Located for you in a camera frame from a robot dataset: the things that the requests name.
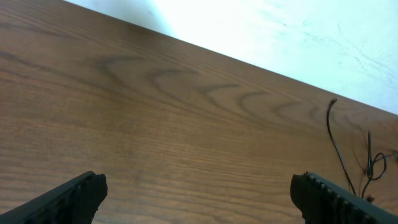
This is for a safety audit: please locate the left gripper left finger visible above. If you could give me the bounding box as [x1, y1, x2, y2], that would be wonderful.
[1, 171, 108, 224]

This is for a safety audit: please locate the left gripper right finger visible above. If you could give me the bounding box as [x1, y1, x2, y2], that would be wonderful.
[290, 172, 397, 224]

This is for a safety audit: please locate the black usb cable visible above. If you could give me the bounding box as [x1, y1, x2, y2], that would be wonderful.
[325, 98, 398, 203]

